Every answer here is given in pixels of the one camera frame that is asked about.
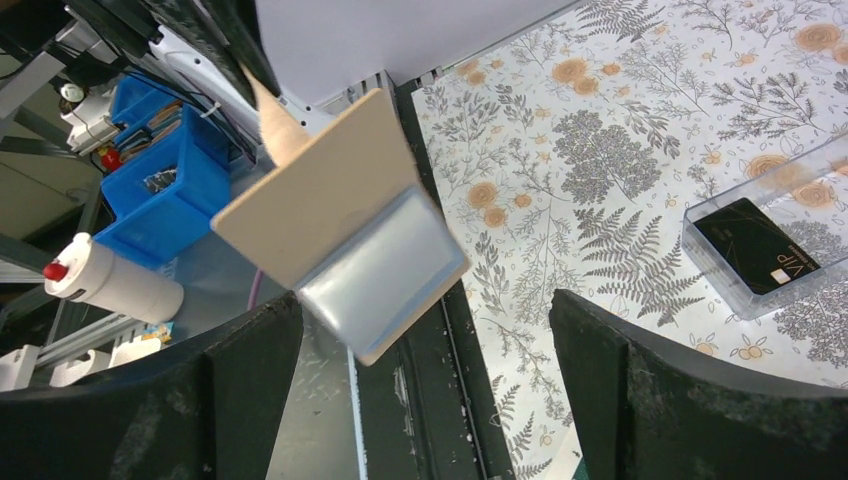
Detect clear plastic card box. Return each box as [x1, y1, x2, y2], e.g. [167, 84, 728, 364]
[681, 134, 847, 320]

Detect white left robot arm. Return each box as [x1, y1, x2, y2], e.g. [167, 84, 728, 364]
[142, 1, 334, 145]

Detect floral table mat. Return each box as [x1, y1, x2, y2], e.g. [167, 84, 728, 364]
[412, 1, 847, 479]

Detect blue plastic storage bin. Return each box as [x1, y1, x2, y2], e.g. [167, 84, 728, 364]
[94, 77, 231, 269]

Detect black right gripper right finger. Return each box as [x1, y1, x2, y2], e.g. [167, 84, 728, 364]
[549, 290, 847, 479]

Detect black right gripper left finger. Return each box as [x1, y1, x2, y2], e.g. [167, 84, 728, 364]
[1, 294, 303, 479]

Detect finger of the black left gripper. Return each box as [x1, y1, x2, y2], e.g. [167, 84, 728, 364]
[142, 0, 281, 107]

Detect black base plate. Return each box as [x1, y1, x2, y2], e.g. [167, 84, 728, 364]
[354, 79, 515, 480]

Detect white bottle red cap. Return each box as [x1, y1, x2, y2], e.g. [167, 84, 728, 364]
[42, 232, 184, 324]

